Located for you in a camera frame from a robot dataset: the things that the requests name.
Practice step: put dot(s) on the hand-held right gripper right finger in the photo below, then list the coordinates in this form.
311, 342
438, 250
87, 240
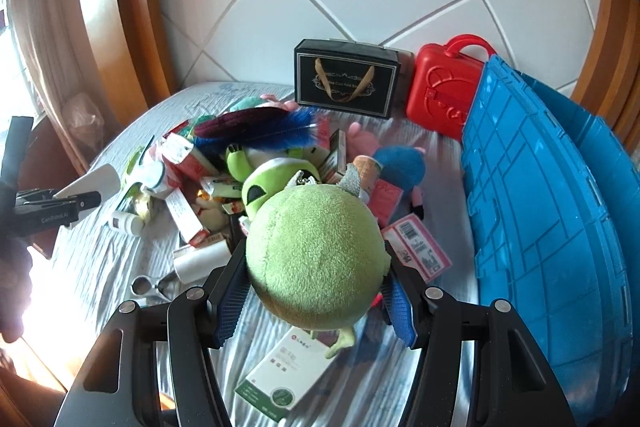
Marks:
402, 312

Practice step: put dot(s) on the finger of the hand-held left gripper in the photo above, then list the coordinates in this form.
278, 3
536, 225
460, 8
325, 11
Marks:
87, 202

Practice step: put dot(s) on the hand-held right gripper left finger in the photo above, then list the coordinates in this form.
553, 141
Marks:
230, 307

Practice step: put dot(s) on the white paper roll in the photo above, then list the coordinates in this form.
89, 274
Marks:
200, 259

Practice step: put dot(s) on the white and green box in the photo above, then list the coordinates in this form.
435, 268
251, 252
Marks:
280, 372

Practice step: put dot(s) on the round green monster plush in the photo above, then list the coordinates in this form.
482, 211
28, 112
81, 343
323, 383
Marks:
315, 257

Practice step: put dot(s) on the blue plastic storage bin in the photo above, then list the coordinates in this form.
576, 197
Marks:
525, 207

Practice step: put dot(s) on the small white bottle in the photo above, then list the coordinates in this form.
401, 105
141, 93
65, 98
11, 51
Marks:
125, 223

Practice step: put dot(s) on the pink box with barcode label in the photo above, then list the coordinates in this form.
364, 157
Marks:
420, 249

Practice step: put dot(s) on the light blue striped bedsheet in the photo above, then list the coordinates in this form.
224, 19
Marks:
125, 257

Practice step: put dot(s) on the white teal plastic toy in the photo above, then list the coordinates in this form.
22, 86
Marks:
150, 177

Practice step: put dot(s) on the clear plastic bag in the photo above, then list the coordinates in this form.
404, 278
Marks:
82, 112

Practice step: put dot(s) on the small beige plush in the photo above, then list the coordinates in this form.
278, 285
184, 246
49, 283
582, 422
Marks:
210, 212

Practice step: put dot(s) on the pile of small pink boxes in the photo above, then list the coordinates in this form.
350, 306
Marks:
187, 212

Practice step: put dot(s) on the flat pink box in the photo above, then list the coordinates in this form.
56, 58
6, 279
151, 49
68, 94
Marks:
387, 202

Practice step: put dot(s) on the green alien head plush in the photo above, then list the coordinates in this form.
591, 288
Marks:
265, 187

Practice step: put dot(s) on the beige can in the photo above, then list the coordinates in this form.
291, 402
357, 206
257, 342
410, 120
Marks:
367, 172

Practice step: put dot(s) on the pink pig plush blue body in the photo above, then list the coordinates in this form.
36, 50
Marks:
400, 167

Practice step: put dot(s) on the green frog plush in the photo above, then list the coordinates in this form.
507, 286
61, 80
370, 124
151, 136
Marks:
239, 162

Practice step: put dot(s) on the beige curtain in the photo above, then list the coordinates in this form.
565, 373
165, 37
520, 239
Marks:
30, 32

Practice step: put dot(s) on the blue purple feather toy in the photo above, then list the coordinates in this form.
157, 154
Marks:
270, 129

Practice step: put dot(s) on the red toy suitcase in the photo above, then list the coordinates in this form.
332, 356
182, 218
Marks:
440, 92

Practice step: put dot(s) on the black gift bag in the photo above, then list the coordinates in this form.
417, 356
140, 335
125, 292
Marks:
345, 77

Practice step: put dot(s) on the wooden headboard frame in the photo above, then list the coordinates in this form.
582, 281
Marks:
115, 32

